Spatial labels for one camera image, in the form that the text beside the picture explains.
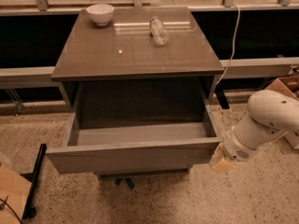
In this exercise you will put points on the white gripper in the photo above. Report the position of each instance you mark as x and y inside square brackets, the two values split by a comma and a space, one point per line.
[234, 148]

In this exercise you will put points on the grey top drawer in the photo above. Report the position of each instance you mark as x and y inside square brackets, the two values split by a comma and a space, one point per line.
[123, 127]

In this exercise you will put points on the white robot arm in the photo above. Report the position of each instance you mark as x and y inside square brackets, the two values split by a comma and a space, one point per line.
[270, 116]

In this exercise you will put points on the grey drawer cabinet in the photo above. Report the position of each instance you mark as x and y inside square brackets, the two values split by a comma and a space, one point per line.
[125, 48]

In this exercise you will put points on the clear plastic bottle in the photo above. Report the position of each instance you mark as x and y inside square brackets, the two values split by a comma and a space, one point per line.
[158, 31]

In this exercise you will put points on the white ceramic bowl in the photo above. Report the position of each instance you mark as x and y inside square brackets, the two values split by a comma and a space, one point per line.
[101, 14]

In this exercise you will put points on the black metal stand leg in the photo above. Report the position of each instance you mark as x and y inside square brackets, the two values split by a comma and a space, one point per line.
[29, 210]

